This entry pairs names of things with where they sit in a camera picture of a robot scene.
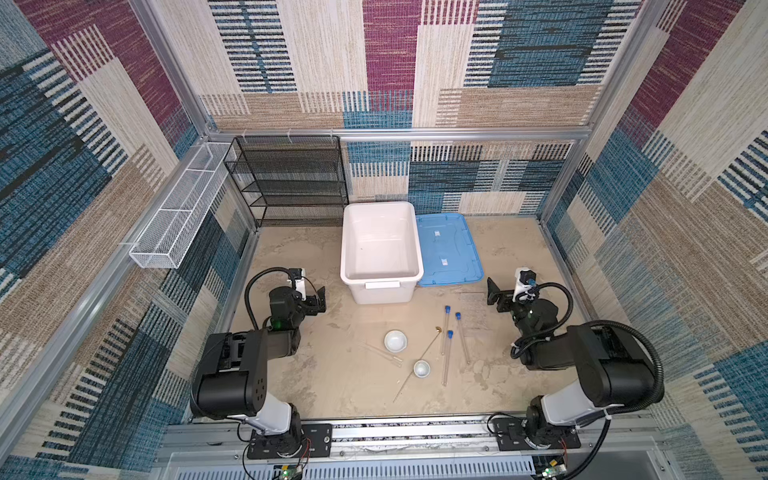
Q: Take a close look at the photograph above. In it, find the blue capped test tube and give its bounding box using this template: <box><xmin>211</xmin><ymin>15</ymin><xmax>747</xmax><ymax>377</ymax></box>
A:
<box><xmin>455</xmin><ymin>312</ymin><xmax>471</xmax><ymax>365</ymax></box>
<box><xmin>441</xmin><ymin>329</ymin><xmax>454</xmax><ymax>387</ymax></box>
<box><xmin>440</xmin><ymin>305</ymin><xmax>451</xmax><ymax>356</ymax></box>

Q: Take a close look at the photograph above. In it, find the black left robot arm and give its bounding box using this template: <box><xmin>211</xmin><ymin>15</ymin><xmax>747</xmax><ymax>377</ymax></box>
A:
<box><xmin>190</xmin><ymin>267</ymin><xmax>326</xmax><ymax>459</ymax></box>

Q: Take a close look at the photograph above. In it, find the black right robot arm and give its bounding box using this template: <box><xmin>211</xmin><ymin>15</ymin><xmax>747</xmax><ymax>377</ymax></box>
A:
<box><xmin>487</xmin><ymin>269</ymin><xmax>664</xmax><ymax>449</ymax></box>

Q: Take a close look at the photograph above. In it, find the clear plastic tube rack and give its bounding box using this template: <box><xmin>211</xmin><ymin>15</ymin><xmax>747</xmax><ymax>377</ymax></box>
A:
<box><xmin>450</xmin><ymin>291</ymin><xmax>493</xmax><ymax>335</ymax></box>

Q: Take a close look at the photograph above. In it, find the blue plastic bin lid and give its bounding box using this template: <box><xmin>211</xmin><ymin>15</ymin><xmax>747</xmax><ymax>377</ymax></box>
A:
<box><xmin>416</xmin><ymin>213</ymin><xmax>484</xmax><ymax>287</ymax></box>

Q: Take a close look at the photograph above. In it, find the white plastic storage bin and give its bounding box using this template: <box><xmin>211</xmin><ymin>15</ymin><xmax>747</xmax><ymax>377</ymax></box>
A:
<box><xmin>340</xmin><ymin>201</ymin><xmax>424</xmax><ymax>305</ymax></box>

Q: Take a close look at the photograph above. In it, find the white ceramic dish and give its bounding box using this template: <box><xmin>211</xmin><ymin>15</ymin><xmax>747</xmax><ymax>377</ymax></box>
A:
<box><xmin>384</xmin><ymin>330</ymin><xmax>408</xmax><ymax>354</ymax></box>

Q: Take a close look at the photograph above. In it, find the clear plastic pipette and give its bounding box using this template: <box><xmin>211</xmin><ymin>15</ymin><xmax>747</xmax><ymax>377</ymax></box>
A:
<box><xmin>363</xmin><ymin>343</ymin><xmax>403</xmax><ymax>368</ymax></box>

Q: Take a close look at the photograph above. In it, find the small white ceramic crucible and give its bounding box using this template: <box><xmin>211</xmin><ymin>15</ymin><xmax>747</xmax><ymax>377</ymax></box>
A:
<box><xmin>413</xmin><ymin>359</ymin><xmax>431</xmax><ymax>379</ymax></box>

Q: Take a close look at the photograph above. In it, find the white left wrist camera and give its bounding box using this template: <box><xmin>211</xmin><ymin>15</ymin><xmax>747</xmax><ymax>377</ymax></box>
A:
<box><xmin>289</xmin><ymin>268</ymin><xmax>307</xmax><ymax>301</ymax></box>

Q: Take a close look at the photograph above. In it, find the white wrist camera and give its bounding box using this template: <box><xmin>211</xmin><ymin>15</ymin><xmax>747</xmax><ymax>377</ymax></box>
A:
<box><xmin>514</xmin><ymin>267</ymin><xmax>537</xmax><ymax>303</ymax></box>
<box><xmin>289</xmin><ymin>268</ymin><xmax>307</xmax><ymax>301</ymax></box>

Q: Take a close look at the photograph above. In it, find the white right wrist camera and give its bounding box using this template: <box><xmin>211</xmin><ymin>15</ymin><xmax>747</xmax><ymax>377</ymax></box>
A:
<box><xmin>514</xmin><ymin>267</ymin><xmax>537</xmax><ymax>303</ymax></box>

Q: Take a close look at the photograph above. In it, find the black wire shelf rack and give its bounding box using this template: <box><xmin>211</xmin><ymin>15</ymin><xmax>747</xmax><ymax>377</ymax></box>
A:
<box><xmin>224</xmin><ymin>135</ymin><xmax>349</xmax><ymax>227</ymax></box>

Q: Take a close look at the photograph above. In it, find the white wire mesh basket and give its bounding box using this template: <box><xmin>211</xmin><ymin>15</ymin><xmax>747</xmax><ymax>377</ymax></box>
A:
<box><xmin>129</xmin><ymin>142</ymin><xmax>230</xmax><ymax>269</ymax></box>

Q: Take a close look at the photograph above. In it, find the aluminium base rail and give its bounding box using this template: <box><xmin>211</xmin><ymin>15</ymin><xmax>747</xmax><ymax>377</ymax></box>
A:
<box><xmin>150</xmin><ymin>413</ymin><xmax>684</xmax><ymax>479</ymax></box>

